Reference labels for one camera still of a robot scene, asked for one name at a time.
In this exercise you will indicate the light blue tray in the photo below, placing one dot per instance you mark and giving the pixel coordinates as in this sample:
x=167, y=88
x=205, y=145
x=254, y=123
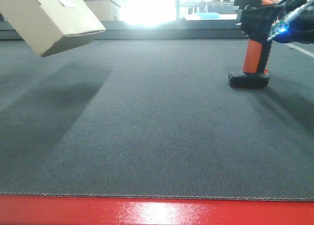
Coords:
x=208, y=15

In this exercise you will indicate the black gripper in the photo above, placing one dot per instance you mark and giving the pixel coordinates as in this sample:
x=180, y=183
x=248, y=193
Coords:
x=283, y=21

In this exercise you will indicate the stacked cardboard boxes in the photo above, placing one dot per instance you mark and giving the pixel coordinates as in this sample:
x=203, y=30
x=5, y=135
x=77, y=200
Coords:
x=105, y=10

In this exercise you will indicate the orange black scanner gun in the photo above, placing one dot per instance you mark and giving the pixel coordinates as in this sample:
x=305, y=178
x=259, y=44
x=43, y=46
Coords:
x=255, y=60

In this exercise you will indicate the red conveyor table frame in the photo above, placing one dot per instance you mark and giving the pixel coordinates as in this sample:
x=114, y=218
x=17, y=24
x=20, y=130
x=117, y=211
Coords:
x=35, y=210

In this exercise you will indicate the brown cardboard package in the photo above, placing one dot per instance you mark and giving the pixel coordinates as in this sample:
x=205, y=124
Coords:
x=50, y=28

